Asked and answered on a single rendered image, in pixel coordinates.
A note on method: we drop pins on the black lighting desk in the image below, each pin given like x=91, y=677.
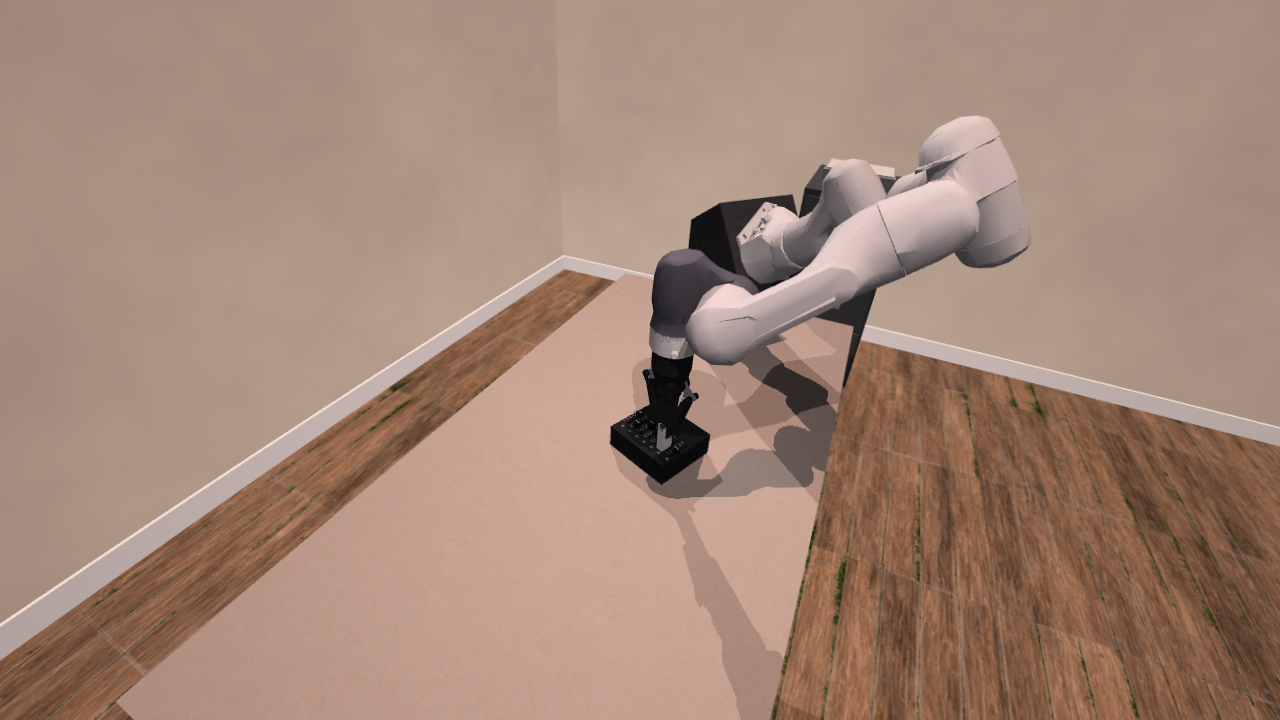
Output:
x=636, y=437

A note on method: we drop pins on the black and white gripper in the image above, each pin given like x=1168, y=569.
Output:
x=665, y=392

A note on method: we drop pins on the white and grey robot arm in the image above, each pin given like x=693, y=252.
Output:
x=972, y=177

